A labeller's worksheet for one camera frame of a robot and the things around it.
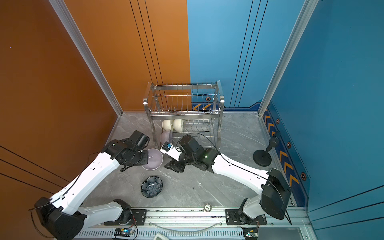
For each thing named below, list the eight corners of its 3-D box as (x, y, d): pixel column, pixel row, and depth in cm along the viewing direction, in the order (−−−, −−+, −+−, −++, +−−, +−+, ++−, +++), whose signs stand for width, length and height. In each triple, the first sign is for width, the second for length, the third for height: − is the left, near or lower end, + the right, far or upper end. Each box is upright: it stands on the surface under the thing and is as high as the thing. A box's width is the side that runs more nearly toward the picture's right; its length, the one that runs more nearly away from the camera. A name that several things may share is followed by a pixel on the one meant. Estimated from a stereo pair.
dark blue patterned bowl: (142, 197, 81) (139, 195, 77) (146, 179, 87) (143, 176, 84) (161, 197, 81) (159, 195, 77) (164, 179, 87) (162, 176, 84)
